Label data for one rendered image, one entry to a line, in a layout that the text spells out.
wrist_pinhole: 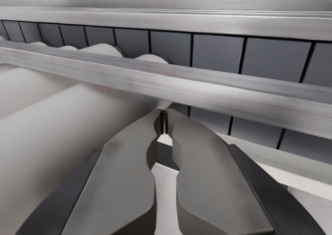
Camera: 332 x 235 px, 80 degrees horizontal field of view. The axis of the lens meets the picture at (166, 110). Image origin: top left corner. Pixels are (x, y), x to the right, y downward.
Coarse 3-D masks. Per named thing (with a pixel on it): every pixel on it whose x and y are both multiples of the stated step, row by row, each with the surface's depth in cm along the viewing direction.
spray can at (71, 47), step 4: (64, 48) 20; (68, 48) 21; (72, 48) 21; (76, 48) 21; (80, 48) 21; (0, 64) 16; (4, 64) 16; (8, 64) 16; (0, 68) 16; (4, 68) 16; (8, 68) 16; (12, 68) 16; (0, 72) 15
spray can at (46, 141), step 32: (64, 96) 10; (96, 96) 11; (128, 96) 12; (0, 128) 8; (32, 128) 8; (64, 128) 9; (96, 128) 10; (0, 160) 7; (32, 160) 8; (64, 160) 8; (0, 192) 7; (32, 192) 7; (0, 224) 7
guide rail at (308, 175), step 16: (240, 144) 15; (256, 144) 15; (256, 160) 13; (272, 160) 13; (288, 160) 13; (304, 160) 13; (272, 176) 13; (288, 176) 13; (304, 176) 12; (320, 176) 12; (320, 192) 12
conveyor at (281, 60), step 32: (0, 32) 28; (32, 32) 24; (64, 32) 22; (96, 32) 19; (128, 32) 18; (160, 32) 16; (192, 32) 18; (192, 64) 16; (224, 64) 15; (256, 64) 14; (288, 64) 13; (320, 64) 12; (224, 128) 17; (256, 128) 16; (320, 160) 15
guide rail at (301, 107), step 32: (32, 64) 12; (64, 64) 11; (96, 64) 10; (128, 64) 9; (160, 64) 9; (160, 96) 9; (192, 96) 8; (224, 96) 7; (256, 96) 7; (288, 96) 6; (320, 96) 6; (288, 128) 7; (320, 128) 6
